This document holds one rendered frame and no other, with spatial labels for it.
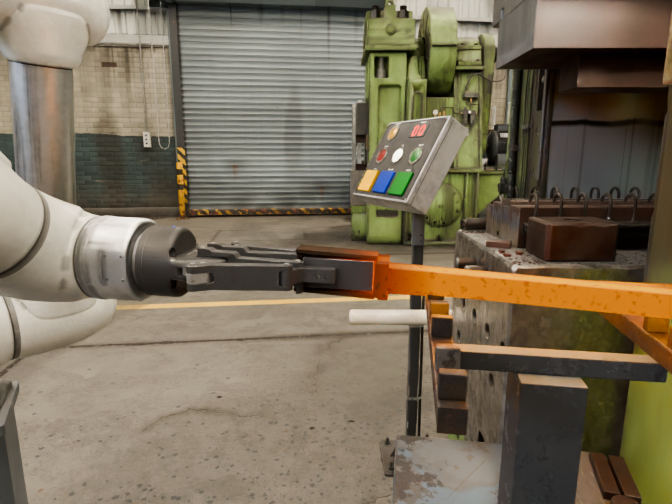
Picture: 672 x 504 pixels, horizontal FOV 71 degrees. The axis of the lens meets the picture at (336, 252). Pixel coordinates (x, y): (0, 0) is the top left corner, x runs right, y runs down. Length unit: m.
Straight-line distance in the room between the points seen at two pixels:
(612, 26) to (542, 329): 0.54
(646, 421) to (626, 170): 0.63
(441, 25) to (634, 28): 5.14
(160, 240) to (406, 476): 0.44
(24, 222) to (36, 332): 0.64
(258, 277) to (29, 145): 0.68
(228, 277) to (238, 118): 8.50
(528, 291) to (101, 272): 0.41
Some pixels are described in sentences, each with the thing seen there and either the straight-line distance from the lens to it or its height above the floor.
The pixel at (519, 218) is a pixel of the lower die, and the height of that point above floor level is 0.97.
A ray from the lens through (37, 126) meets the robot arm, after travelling 1.03.
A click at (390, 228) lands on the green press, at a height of 0.20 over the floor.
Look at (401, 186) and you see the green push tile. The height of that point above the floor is 1.00.
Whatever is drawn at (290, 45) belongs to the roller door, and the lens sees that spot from 9.08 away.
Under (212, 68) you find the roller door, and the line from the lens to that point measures 9.07.
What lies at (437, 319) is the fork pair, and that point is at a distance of 0.46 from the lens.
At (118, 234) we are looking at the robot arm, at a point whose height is 1.01.
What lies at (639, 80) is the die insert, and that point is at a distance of 1.07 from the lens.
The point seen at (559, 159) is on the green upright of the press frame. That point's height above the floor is 1.08.
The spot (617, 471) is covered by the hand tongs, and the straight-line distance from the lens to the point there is 0.78.
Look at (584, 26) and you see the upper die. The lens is 1.00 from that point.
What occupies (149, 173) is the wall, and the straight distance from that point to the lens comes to 9.21.
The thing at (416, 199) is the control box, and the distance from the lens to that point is 1.35.
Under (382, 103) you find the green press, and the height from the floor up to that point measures 1.72.
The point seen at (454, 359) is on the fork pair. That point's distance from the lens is 0.39.
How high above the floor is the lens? 1.08
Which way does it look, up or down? 11 degrees down
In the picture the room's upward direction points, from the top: straight up
